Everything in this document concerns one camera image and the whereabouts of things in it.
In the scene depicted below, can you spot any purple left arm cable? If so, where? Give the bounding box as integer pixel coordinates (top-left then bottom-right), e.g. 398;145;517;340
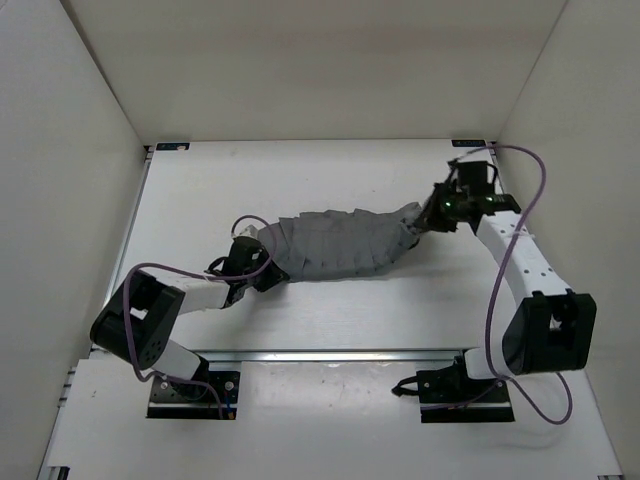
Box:
121;215;276;419

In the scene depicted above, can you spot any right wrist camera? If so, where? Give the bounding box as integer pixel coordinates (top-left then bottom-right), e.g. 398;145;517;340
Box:
447;154;468;172

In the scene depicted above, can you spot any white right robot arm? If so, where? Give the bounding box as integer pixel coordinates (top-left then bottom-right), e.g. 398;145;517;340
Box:
415;159;597;401

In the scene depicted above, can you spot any blue label corner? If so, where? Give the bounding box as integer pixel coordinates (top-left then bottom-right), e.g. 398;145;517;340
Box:
155;142;190;151
451;139;486;149

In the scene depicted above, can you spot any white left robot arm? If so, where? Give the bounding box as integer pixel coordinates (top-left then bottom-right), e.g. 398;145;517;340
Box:
90;235;288;398

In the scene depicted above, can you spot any aluminium front table rail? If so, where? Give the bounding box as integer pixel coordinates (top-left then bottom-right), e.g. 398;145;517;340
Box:
197;349;466;363

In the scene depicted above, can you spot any grey pleated skirt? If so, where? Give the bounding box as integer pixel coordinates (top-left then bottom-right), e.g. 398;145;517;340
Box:
257;202;421;283

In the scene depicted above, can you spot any blue label left corner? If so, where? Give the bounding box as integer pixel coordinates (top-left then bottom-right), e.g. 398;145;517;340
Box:
155;142;190;151

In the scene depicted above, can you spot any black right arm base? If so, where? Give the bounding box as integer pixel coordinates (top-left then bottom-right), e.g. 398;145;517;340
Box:
391;355;515;424

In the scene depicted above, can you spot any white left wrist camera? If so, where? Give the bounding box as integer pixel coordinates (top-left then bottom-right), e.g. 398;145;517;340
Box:
231;224;259;241

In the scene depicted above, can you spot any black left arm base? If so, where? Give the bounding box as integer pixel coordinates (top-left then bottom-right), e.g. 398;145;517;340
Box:
146;363;241;421

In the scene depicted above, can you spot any blue label right corner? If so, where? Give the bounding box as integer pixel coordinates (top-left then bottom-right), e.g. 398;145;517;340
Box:
451;139;486;149

